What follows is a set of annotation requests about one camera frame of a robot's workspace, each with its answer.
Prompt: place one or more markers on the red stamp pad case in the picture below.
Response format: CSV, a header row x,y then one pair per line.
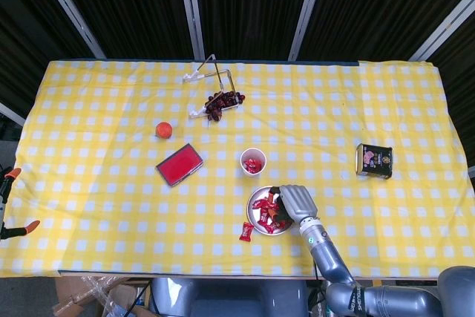
x,y
179,165

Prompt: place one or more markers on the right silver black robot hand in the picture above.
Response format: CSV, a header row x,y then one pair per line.
x,y
300,203

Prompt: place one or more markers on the grey robot torso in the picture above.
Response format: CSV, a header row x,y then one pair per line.
x,y
230,298

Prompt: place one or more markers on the white metal frame post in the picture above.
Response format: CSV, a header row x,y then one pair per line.
x,y
308,12
472,171
11,113
441,27
70,12
191,12

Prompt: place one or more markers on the yellow bar under table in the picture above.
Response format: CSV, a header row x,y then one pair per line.
x,y
377,283

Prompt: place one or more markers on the white paper cup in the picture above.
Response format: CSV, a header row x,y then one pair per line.
x,y
244,153

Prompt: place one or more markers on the yellow white checkered tablecloth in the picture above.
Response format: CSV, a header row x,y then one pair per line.
x,y
111,183

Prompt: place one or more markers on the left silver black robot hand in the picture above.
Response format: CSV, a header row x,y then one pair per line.
x,y
3,198

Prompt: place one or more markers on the black gold tin can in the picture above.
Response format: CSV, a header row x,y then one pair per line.
x,y
375,161

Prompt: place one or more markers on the dark red grape bunch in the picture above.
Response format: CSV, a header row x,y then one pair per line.
x,y
222,103

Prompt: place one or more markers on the orange red ball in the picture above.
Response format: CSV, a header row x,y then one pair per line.
x,y
164,130

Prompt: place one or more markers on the round stainless steel plate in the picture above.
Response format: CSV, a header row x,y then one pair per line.
x,y
256,194

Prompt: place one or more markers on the brown cardboard box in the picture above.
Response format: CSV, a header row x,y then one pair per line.
x,y
70,294

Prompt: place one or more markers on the clear plastic wrap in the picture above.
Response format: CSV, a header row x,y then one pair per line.
x,y
107,300

